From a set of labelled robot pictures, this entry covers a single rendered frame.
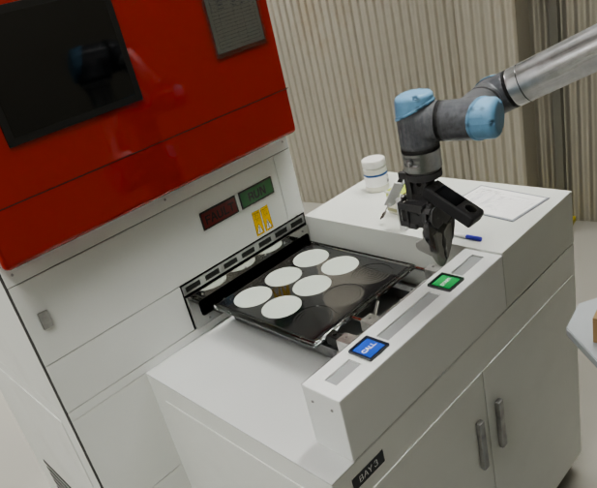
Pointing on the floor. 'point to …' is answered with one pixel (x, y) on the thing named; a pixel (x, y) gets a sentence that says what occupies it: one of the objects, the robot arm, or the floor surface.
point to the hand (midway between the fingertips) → (444, 260)
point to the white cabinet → (436, 414)
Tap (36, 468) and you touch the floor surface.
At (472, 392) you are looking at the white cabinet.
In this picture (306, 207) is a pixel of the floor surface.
